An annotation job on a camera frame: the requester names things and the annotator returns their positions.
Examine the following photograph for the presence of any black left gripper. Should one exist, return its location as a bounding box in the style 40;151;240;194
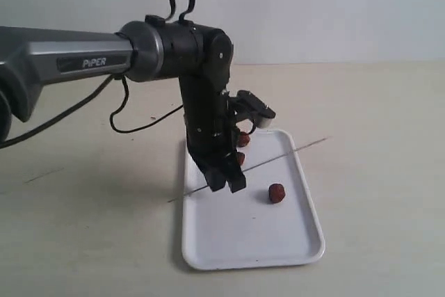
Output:
183;83;246;193

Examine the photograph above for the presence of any red meatball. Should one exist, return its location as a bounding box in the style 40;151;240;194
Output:
268;183;286;204
236;131;250;147
236;152;245;166

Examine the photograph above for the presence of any thin metal skewer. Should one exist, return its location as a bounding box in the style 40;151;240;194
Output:
167;136;331;203

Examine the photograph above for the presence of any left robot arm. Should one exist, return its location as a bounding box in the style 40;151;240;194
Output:
1;21;246;192

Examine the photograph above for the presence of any white rectangular plastic tray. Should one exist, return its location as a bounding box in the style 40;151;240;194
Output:
180;129;325;271

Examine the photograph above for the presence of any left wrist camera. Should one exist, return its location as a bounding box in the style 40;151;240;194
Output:
229;90;276;129

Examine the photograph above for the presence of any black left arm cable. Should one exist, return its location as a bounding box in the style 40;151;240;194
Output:
0;0;197;149

